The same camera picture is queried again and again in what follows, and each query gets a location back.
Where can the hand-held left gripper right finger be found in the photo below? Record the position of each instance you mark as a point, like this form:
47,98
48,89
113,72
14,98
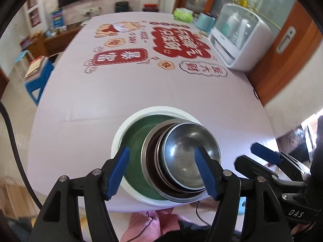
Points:
205,171

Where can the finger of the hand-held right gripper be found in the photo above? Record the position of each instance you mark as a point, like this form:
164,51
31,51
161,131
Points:
248,165
265,152

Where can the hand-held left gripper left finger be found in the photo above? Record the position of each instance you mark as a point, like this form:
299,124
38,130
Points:
118,171

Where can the small steel bowl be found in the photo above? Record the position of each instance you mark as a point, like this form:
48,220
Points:
181,151

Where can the green plate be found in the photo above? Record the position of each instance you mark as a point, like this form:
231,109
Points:
133,141

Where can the large steel bowl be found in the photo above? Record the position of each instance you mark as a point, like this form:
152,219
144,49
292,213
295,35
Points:
151,156

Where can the pink steel bowl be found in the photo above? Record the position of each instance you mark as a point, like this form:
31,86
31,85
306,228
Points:
159,161

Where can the white plate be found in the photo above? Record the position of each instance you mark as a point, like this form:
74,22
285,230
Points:
161,111

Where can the black clothing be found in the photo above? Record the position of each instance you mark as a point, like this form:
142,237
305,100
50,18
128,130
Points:
186,232

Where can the pink clothing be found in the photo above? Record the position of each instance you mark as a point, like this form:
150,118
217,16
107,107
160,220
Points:
156,229

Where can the cardboard box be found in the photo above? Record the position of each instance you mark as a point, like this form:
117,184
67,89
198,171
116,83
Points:
15,199

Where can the white dish steriliser cabinet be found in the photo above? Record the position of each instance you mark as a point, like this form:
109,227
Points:
242,42

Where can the blue plastic stool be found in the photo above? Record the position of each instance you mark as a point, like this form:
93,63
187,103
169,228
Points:
43,78

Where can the stack of books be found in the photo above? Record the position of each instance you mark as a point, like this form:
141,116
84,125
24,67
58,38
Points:
34,69

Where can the light blue canister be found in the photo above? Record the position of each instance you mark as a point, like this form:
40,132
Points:
205,22

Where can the wooden television cabinet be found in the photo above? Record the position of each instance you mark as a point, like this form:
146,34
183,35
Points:
55,42

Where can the gold flower ornament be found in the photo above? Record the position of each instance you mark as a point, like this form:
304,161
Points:
243,2

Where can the white stool with blue seat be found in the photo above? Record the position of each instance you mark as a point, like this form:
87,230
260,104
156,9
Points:
20,55

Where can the green tissue box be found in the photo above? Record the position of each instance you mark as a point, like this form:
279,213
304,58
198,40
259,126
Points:
183,15

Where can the red tissue box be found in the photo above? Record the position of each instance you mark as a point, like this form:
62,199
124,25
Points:
24,42

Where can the black air fryer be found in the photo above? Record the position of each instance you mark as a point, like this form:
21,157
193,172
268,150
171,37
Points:
123,7

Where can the blue standing poster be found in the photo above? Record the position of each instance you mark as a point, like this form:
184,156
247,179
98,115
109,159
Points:
56,17

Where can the black basket with red lid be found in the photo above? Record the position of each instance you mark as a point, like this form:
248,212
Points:
151,8

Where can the white wall shelf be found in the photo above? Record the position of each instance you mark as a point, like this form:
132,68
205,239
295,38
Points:
34,17

